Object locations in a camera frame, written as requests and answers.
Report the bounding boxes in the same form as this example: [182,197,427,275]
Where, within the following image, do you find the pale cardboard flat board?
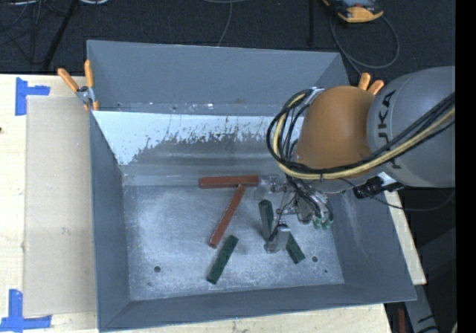
[22,95,98,318]

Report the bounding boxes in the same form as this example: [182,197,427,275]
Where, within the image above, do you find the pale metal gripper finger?
[254,175,286,201]
[264,224,292,254]

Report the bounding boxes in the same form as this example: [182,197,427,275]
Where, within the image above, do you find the grey metal bin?
[86,39,418,333]

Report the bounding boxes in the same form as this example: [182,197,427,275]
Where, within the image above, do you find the red-brown flat block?
[208,183,248,249]
[198,174,260,190]

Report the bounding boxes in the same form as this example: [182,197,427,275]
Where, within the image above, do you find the dark green flat block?
[258,198,275,243]
[206,234,239,285]
[283,232,307,265]

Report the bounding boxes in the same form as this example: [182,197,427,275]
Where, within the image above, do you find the black cylinder on white bracket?
[353,174,405,201]

